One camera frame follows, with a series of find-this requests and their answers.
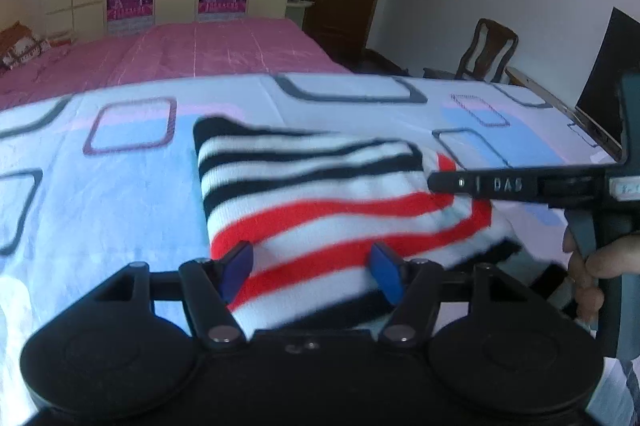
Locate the dark wooden chair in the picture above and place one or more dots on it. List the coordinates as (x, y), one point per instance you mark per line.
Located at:
(487, 51)

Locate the black flat screen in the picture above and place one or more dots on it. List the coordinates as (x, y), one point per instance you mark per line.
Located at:
(607, 71)

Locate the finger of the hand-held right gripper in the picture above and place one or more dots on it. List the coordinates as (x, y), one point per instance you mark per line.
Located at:
(490, 185)

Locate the pink bed sheet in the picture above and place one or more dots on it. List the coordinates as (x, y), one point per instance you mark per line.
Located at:
(200, 51)

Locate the white black red striped sweater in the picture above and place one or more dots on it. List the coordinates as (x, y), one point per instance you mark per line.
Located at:
(300, 186)

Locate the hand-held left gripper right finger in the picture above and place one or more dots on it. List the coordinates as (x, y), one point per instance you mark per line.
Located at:
(386, 272)

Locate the orange patterned pillow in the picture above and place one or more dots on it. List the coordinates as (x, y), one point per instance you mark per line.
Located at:
(22, 46)

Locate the white sheet with square print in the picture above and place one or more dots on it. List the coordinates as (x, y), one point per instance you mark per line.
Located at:
(125, 186)

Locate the person's striped shirt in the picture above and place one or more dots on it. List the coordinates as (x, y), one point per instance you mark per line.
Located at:
(625, 391)

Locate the person's right hand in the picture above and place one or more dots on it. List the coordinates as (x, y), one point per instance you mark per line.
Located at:
(615, 261)

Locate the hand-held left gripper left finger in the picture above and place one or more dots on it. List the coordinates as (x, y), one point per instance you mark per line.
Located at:
(236, 267)

